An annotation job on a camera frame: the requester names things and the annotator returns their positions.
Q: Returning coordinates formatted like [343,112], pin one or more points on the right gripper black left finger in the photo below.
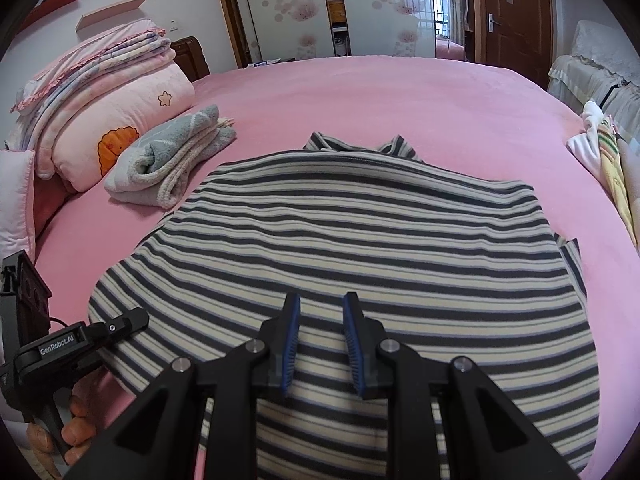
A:
[200,411]

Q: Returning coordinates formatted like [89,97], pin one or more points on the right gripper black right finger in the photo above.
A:
[444,420]

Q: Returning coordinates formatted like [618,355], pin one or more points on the grey white striped sweater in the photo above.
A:
[450,264]

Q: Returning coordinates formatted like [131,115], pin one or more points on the pile of pastel clothes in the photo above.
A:
[614,163]

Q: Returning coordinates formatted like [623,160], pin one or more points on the person's left hand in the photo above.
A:
[78,433]

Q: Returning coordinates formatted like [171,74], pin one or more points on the pink pillow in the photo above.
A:
[17,203]

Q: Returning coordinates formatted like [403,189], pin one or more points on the folded grey knit sweater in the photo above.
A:
[154,171]

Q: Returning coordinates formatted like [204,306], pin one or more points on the pink cartoon quilt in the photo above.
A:
[82,140]

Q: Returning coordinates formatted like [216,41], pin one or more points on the pink bed blanket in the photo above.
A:
[484,122]

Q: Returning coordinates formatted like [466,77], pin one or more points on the folded pink striped blanket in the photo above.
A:
[48,101]

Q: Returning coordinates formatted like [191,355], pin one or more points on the dark wooden headboard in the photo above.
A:
[189,56]

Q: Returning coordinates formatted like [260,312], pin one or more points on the grey covered sofa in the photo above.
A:
[602,66]

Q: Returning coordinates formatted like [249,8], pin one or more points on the floral sliding wardrobe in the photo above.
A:
[265,31]

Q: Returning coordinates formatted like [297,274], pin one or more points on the brown wooden door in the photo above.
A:
[515,34]

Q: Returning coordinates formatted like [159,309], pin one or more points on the pink wall shelf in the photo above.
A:
[106,12]

